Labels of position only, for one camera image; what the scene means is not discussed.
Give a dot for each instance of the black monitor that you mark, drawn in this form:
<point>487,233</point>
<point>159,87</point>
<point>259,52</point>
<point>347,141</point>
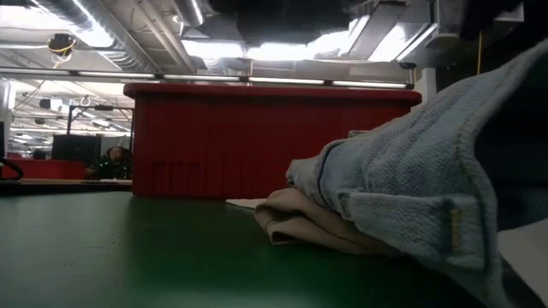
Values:
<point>75,147</point>

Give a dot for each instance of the red plastic laundry bin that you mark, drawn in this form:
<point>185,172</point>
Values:
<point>235,141</point>

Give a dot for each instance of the black ceiling camera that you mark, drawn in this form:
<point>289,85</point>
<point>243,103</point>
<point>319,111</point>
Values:
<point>61,43</point>

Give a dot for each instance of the red low partition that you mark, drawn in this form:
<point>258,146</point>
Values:
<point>43,169</point>

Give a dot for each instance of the ceiling light strip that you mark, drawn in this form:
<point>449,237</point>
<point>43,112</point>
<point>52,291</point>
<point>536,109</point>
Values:
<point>201,77</point>

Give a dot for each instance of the silver ventilation duct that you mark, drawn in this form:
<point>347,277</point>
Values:
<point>190,10</point>

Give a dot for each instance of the white printed tote bag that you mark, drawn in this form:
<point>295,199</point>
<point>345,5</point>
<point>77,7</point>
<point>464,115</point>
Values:
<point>246,203</point>

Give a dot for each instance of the light blue jeans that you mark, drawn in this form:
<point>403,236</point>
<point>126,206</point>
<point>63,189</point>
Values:
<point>406,179</point>

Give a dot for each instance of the beige garment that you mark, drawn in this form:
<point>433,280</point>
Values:
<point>299,222</point>

